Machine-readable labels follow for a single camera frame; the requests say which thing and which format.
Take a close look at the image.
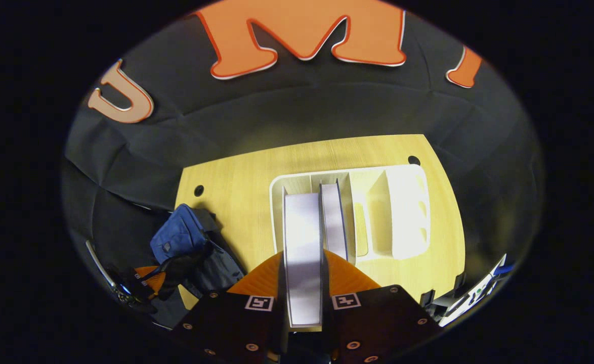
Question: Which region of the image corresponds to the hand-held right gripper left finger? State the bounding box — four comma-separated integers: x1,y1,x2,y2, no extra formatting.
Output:
171,250,290,362

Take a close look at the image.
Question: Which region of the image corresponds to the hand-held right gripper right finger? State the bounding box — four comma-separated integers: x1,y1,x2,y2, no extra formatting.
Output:
322,249,442,363

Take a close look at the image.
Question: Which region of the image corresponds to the blue schoolbag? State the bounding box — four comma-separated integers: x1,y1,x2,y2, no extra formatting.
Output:
145,203,248,329

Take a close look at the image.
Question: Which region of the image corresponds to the white cover book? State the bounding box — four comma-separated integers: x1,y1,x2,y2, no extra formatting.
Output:
282,191,325,328

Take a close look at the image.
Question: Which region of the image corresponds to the white bookshelf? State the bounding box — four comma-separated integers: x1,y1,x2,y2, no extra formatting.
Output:
269,163,432,261

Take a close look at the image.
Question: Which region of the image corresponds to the blue cover book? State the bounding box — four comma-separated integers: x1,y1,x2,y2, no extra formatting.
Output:
319,182,349,262

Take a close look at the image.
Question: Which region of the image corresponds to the curved metal bar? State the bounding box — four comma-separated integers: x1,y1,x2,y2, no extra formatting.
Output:
84,239,128,305

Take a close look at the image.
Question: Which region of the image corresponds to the white device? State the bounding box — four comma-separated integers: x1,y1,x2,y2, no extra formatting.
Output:
436,253,509,328

